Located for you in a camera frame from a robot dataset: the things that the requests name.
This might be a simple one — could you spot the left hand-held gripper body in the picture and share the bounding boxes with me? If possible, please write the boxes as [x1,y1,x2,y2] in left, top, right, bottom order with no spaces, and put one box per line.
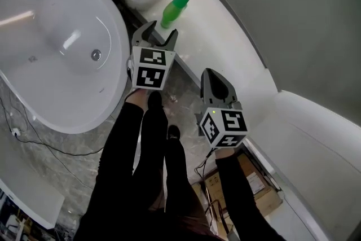
[128,41,176,92]

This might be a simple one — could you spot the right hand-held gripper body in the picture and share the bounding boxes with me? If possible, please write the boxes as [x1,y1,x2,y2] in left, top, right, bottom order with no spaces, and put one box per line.
[194,99,249,150]

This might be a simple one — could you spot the green plastic bottle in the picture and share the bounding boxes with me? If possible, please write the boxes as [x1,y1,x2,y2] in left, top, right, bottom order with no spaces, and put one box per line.
[160,0,191,29]

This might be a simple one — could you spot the person's left forearm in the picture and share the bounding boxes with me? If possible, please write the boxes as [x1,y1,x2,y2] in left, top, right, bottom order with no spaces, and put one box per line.
[94,89,149,181]

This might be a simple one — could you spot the person's right forearm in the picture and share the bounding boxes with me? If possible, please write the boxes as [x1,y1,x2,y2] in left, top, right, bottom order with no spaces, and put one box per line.
[215,148,262,225]

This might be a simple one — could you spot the person's left black shoe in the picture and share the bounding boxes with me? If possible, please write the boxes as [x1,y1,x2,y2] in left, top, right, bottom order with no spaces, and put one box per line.
[147,90,164,111]

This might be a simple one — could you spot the person's black shoe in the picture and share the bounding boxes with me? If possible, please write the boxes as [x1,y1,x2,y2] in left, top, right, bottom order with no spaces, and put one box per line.
[166,124,182,141]
[147,90,164,111]

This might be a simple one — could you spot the chrome bathtub drain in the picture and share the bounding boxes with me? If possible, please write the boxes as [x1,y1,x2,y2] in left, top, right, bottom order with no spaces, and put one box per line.
[90,48,103,62]

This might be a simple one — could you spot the white curved ledge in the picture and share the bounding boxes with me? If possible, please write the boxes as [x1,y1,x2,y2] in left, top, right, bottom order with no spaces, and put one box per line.
[95,0,361,241]

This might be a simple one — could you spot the person's right black shoe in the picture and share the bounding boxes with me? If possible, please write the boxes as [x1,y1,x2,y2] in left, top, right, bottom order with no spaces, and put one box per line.
[166,124,182,141]

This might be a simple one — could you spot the person's left leg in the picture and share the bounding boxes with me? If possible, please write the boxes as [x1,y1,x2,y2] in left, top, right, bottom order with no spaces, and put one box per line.
[131,106,170,209]

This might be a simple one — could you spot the person's leg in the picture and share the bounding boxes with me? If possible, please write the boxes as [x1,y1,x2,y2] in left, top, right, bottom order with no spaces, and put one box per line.
[164,137,205,225]
[131,106,170,209]

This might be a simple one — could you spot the brown cardboard box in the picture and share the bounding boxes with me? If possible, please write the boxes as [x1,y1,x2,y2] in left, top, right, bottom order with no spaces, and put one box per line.
[191,146,284,236]

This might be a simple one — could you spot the person's right leg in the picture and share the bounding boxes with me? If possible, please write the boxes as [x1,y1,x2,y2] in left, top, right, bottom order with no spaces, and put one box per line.
[164,137,205,225]

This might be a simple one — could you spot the white bathtub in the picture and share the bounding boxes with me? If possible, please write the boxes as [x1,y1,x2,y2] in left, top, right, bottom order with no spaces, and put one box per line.
[0,0,134,135]

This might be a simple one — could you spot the person's black striped jacket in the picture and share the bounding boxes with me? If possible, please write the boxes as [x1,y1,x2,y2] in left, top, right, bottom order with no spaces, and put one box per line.
[73,174,285,241]

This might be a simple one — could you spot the white low cabinet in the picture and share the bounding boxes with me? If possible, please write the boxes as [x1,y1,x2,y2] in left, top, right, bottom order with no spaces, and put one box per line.
[0,177,66,230]

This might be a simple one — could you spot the cluttered tool shelf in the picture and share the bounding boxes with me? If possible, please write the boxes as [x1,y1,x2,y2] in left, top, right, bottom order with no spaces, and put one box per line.
[0,189,59,241]

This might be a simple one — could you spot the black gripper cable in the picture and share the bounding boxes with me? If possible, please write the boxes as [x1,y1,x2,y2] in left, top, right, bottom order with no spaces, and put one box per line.
[193,148,235,236]

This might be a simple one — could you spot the black floor cable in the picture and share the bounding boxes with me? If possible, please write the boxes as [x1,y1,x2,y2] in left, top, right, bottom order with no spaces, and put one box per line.
[0,91,104,156]

